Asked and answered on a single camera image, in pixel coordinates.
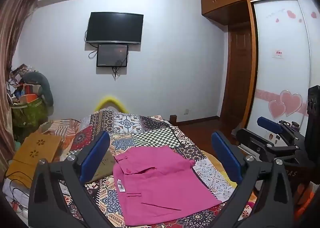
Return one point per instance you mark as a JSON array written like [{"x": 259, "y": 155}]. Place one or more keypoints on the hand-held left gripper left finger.
[{"x": 95, "y": 155}]

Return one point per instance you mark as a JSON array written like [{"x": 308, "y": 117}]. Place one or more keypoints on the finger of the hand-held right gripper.
[
  {"x": 250, "y": 138},
  {"x": 270, "y": 123}
]

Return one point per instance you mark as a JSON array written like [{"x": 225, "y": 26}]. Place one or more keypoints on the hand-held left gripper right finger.
[{"x": 227, "y": 160}]

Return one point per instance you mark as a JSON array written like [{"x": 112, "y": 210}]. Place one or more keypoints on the pink pants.
[{"x": 155, "y": 183}]

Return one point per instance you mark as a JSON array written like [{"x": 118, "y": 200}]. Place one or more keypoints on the olive pants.
[{"x": 105, "y": 168}]

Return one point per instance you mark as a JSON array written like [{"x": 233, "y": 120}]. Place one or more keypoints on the striped orange cloth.
[{"x": 65, "y": 128}]

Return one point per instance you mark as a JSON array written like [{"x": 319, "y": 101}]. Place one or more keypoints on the white heart-print wardrobe door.
[{"x": 282, "y": 75}]

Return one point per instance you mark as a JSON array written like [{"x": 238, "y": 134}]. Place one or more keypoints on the patchwork patterned blanket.
[{"x": 150, "y": 135}]

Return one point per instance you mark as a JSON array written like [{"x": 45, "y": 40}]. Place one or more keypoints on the brown wooden door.
[{"x": 237, "y": 73}]

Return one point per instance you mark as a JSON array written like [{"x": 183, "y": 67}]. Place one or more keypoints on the orange box with flower cut-outs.
[{"x": 30, "y": 153}]

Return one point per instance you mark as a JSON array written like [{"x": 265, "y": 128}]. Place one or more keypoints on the dark wooden bedpost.
[{"x": 173, "y": 119}]

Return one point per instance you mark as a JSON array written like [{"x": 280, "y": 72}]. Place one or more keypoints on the red label sticker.
[{"x": 278, "y": 53}]

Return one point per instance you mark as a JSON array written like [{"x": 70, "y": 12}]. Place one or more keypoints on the green patterned bag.
[{"x": 30, "y": 115}]

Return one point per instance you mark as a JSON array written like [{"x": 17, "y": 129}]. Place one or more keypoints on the pile of mixed clutter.
[{"x": 17, "y": 78}]

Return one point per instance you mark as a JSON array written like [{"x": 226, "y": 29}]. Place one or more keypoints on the striped brown curtain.
[{"x": 15, "y": 30}]

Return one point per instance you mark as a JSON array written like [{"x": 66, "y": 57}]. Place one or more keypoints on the yellow curved bed rail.
[{"x": 111, "y": 98}]

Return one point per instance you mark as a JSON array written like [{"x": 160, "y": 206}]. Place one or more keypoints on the small black wall monitor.
[{"x": 112, "y": 55}]

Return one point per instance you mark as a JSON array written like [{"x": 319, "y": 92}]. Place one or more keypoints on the black wall television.
[{"x": 115, "y": 27}]

